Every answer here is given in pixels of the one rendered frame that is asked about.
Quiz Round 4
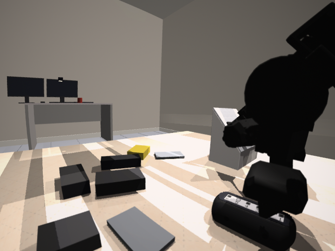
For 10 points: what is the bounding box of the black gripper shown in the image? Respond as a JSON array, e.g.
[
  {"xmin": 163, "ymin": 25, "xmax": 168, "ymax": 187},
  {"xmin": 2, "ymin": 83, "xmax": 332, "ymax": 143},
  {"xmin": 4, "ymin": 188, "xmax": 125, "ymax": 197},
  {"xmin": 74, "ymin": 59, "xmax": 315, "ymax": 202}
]
[{"xmin": 242, "ymin": 124, "xmax": 315, "ymax": 219}]

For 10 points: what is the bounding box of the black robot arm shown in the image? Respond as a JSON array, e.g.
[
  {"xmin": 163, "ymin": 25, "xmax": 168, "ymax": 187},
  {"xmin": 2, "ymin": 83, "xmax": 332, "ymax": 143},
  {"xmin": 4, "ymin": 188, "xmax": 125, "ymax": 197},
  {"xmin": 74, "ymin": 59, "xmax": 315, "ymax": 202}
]
[{"xmin": 222, "ymin": 2, "xmax": 335, "ymax": 154}]

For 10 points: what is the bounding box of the yellow rectangular block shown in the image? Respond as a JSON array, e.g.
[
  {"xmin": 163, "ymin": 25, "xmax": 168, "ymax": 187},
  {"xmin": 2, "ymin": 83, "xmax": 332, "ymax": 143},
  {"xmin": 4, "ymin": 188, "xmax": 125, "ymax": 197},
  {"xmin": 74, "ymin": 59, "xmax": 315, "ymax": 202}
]
[{"xmin": 127, "ymin": 145, "xmax": 150, "ymax": 160}]

